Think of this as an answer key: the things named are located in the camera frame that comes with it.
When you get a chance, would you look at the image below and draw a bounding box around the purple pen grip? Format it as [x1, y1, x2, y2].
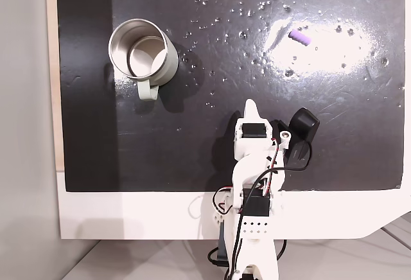
[288, 30, 312, 46]

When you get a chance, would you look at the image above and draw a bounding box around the black oval camera box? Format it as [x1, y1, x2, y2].
[272, 107, 321, 170]

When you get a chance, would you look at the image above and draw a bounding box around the black power cable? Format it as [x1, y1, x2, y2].
[207, 238, 288, 267]

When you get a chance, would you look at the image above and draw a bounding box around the steel mug with handle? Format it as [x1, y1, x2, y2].
[108, 18, 180, 101]

